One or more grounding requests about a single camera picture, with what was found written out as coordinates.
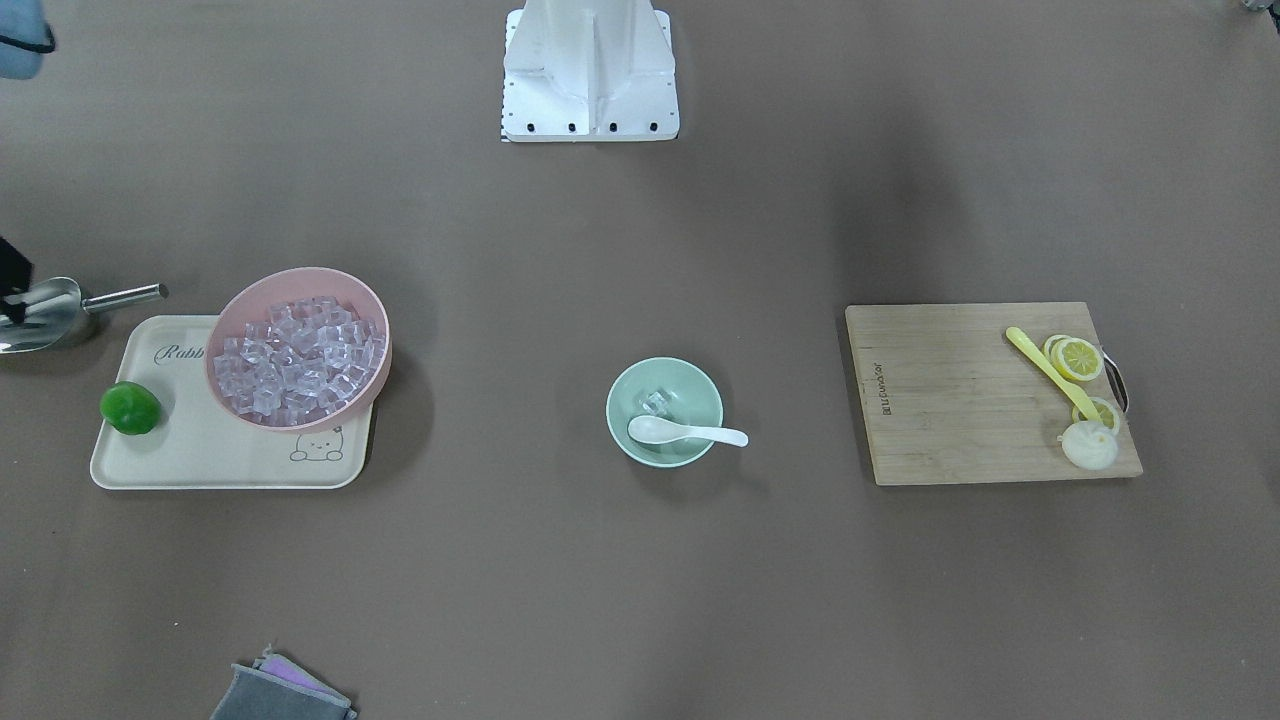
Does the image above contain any single clear ice cube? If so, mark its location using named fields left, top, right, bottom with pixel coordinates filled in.
left=640, top=389, right=672, bottom=419

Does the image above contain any white ceramic spoon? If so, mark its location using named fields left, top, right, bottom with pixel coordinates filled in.
left=627, top=415, right=750, bottom=447

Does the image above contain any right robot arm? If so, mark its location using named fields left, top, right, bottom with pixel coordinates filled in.
left=1, top=0, right=58, bottom=79

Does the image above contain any mint green bowl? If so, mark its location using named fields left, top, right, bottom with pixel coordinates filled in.
left=605, top=357, right=724, bottom=469

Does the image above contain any pile of clear ice cubes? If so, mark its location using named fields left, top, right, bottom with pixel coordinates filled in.
left=212, top=296, right=390, bottom=428

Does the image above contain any pink bowl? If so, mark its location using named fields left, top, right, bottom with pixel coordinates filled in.
left=204, top=266, right=393, bottom=434

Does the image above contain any metal ice scoop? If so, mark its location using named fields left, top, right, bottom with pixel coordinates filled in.
left=1, top=277, right=169, bottom=354

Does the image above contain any wooden cutting board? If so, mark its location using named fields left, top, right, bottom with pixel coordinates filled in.
left=845, top=301, right=1143, bottom=486

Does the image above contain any yellow plastic knife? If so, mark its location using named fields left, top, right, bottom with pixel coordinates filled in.
left=1004, top=325, right=1102, bottom=421

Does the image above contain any lemon slice front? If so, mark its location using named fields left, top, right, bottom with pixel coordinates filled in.
left=1042, top=334, right=1105, bottom=384

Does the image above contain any lemon slice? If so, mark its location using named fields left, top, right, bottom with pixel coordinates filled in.
left=1070, top=396, right=1120, bottom=436
left=1042, top=334, right=1105, bottom=384

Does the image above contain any cream rectangular tray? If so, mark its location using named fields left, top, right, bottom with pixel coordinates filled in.
left=90, top=315, right=374, bottom=489

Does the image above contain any lemon slice rear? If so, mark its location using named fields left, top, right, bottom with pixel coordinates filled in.
left=1070, top=396, right=1120, bottom=436

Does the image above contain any grey folded cloth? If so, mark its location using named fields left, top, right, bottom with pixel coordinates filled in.
left=211, top=647, right=358, bottom=719

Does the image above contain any green lime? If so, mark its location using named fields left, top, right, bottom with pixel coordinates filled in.
left=99, top=380, right=163, bottom=436

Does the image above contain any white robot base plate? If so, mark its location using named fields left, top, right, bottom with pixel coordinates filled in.
left=500, top=1, right=681, bottom=143

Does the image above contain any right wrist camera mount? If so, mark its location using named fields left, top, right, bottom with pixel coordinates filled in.
left=0, top=238, right=33, bottom=325

